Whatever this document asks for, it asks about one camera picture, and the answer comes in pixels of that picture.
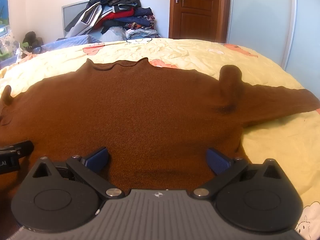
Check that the white crumpled paper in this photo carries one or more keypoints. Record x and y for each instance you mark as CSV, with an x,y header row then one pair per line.
x,y
22,51

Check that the blue quilted blanket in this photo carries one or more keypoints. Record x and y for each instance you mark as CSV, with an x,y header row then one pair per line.
x,y
75,41

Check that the floral fabric cushion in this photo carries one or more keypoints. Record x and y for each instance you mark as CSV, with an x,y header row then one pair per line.
x,y
7,42

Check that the brown wooden door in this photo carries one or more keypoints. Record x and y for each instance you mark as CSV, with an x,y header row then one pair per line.
x,y
197,10

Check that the wall poster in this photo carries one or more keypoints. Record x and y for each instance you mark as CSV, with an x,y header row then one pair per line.
x,y
3,2

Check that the pile of mixed clothes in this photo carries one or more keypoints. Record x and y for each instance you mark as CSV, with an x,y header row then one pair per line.
x,y
117,12

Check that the grey framed board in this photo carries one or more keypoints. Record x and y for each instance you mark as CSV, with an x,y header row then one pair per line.
x,y
72,11

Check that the yellow printed bed sheet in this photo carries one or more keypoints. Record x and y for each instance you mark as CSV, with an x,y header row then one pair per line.
x,y
187,52

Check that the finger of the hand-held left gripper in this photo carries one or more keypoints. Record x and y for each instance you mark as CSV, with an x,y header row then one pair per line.
x,y
21,148

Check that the green plastic object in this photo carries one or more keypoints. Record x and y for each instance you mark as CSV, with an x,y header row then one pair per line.
x,y
3,53

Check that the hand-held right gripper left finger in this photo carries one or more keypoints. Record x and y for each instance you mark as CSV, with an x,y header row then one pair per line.
x,y
96,159

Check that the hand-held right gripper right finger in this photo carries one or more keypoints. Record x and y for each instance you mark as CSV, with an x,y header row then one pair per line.
x,y
219,161

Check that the brown knit sweater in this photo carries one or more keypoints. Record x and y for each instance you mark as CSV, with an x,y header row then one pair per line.
x,y
150,117

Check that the dark stuffed toy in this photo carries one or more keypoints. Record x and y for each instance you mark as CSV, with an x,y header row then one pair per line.
x,y
32,41

